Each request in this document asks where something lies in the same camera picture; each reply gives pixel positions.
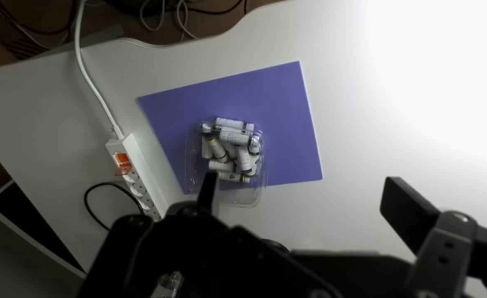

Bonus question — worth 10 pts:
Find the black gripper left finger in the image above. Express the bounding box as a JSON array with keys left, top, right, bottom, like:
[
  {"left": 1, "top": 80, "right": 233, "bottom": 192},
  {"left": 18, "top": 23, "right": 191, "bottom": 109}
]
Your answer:
[{"left": 196, "top": 171, "right": 218, "bottom": 214}]

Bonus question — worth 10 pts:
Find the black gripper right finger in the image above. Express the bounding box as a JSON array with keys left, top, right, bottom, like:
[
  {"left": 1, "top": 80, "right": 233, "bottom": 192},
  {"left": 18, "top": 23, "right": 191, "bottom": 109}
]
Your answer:
[{"left": 379, "top": 177, "right": 440, "bottom": 254}]

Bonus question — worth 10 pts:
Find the clear plastic box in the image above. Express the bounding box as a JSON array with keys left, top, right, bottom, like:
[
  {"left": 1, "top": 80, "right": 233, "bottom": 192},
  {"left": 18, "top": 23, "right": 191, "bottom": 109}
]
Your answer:
[{"left": 183, "top": 118, "right": 266, "bottom": 207}]

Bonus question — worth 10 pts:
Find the white cylinder pile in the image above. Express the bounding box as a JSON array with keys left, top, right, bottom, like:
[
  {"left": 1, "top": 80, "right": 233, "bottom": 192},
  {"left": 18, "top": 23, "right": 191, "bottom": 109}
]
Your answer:
[{"left": 200, "top": 118, "right": 263, "bottom": 184}]

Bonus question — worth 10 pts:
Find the white power strip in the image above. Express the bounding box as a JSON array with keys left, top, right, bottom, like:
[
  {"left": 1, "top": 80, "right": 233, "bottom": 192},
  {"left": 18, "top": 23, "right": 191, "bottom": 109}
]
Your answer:
[{"left": 105, "top": 134, "right": 167, "bottom": 220}]

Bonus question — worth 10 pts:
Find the purple paper sheet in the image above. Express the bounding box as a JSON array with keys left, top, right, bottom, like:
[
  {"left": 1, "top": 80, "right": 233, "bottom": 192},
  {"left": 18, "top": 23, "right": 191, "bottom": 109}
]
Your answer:
[{"left": 137, "top": 61, "right": 322, "bottom": 194}]

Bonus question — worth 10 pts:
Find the black thin cable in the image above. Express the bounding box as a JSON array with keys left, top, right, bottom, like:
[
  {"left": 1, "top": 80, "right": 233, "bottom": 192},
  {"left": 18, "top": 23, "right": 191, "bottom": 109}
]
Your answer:
[{"left": 82, "top": 181, "right": 145, "bottom": 232}]

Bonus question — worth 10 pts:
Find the white power cable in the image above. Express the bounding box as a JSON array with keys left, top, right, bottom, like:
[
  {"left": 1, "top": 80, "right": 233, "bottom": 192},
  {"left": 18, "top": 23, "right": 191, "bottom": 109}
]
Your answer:
[{"left": 72, "top": 0, "right": 125, "bottom": 141}]

